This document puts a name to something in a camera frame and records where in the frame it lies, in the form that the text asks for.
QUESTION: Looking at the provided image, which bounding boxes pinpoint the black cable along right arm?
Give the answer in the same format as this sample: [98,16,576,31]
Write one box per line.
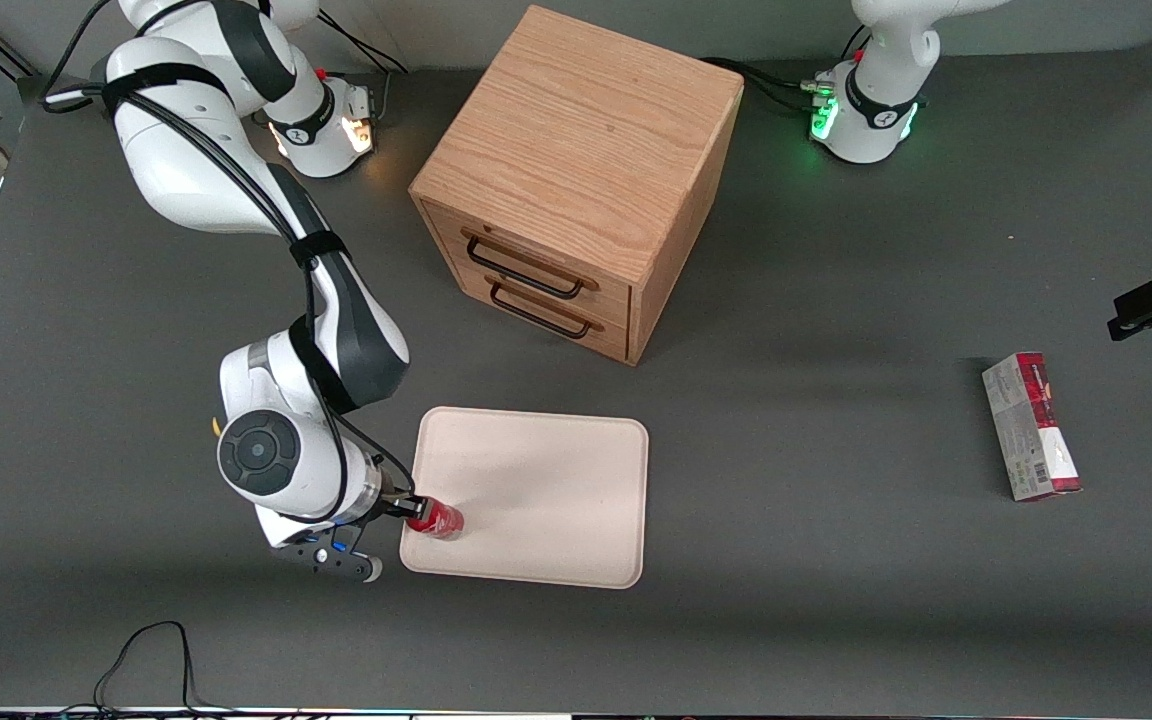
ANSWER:
[40,0,419,501]

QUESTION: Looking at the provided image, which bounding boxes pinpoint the black cables at right arm base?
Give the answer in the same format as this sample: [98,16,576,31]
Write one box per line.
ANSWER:
[314,8,413,101]

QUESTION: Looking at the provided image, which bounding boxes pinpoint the wooden drawer with short handle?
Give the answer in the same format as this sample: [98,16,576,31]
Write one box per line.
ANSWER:
[456,262,633,364]

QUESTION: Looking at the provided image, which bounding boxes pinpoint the black cables at left arm base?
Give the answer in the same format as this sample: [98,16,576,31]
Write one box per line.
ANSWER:
[701,25,872,113]

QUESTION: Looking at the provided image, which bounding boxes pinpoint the thin black looped cable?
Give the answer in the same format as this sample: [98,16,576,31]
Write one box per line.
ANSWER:
[93,621,237,714]

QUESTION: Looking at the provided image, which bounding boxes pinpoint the black cables at arm base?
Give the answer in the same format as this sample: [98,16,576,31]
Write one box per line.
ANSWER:
[314,8,413,101]
[701,25,872,113]

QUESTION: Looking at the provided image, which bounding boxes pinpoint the red coke bottle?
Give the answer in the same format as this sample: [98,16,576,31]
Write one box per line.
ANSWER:
[406,497,465,542]

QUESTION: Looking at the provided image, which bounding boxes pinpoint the wooden drawer with long handle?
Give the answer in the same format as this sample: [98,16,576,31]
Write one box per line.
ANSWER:
[428,203,635,323]

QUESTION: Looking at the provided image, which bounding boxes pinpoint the cream plastic tray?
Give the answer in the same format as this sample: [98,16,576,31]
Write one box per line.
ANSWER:
[399,406,650,590]

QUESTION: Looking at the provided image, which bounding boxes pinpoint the long black drawer handle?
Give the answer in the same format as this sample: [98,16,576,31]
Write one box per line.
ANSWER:
[462,230,600,300]

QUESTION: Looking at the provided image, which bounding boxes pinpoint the red and grey carton box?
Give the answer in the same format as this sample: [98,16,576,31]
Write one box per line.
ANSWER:
[982,351,1083,503]

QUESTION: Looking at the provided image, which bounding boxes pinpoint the short black drawer handle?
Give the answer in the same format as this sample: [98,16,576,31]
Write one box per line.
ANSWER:
[486,277,604,340]

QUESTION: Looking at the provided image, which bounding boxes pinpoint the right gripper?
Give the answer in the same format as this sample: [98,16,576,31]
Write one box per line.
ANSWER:
[340,454,428,530]

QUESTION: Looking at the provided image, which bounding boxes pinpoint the wooden drawer cabinet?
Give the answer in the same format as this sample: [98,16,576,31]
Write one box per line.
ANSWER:
[408,4,745,367]

